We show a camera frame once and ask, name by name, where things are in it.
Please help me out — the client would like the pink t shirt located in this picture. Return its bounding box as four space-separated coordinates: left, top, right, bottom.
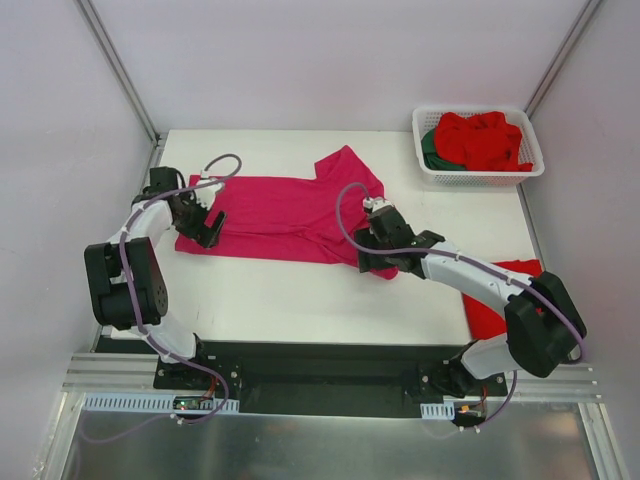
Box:
175 146 385 268

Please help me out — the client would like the white plastic laundry basket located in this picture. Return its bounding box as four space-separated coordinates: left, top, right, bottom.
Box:
411 105 545 187

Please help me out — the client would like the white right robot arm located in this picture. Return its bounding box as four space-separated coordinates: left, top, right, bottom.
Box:
354 197 587 398

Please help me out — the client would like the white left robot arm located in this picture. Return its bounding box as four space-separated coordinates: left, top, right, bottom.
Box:
84 167 226 389

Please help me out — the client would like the green t shirt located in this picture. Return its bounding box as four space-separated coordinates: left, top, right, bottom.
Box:
421 129 465 171

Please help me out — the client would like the red crumpled t shirt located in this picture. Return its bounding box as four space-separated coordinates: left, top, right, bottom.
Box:
434 111 533 173

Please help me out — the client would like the folded red t shirt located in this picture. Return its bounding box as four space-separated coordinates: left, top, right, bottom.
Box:
462 259 543 340

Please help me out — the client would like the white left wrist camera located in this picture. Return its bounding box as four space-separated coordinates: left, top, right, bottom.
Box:
194 177 225 209

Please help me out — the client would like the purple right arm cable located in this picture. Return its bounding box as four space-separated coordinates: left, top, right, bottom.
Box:
335 182 587 428

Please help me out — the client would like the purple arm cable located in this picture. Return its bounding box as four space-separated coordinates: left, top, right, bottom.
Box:
335 182 587 428
78 153 244 443

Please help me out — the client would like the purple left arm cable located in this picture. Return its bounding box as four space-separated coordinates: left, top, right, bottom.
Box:
78 153 244 443

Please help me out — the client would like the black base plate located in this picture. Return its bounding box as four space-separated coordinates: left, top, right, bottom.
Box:
95 337 573 419

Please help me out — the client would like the aluminium frame rail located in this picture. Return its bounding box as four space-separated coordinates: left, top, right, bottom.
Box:
63 353 604 419

